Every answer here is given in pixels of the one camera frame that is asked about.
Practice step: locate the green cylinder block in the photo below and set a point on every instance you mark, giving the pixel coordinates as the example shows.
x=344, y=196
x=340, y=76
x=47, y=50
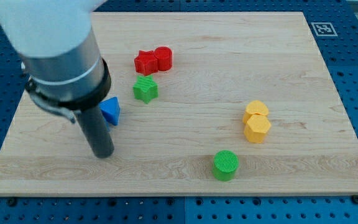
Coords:
x=225, y=165

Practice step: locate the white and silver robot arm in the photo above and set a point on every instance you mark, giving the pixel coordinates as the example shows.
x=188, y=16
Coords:
x=58, y=49

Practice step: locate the light wooden board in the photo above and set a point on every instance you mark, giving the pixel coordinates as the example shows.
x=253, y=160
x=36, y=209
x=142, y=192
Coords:
x=221, y=62

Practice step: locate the red cylinder block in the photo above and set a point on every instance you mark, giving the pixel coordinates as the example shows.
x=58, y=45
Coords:
x=164, y=58

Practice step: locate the yellow hexagon block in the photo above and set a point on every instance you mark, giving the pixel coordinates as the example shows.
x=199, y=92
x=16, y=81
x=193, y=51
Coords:
x=257, y=128

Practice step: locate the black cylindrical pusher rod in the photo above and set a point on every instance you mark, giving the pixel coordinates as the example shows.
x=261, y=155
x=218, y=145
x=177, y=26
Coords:
x=93, y=126

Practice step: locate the green star block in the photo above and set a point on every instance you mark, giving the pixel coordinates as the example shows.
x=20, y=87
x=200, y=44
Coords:
x=145, y=89

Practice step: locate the yellow heart block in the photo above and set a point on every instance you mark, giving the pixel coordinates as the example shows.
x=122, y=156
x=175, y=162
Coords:
x=255, y=107

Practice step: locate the red star block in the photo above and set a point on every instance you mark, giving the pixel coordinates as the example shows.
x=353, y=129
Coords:
x=146, y=62

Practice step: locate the blue triangle block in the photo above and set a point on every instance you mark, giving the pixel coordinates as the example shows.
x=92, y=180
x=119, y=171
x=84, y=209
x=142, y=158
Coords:
x=111, y=110

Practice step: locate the white fiducial marker tag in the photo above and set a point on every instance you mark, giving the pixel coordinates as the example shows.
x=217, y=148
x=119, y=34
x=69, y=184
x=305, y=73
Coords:
x=324, y=29

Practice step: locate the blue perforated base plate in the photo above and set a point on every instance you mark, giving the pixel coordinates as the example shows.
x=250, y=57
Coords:
x=341, y=56

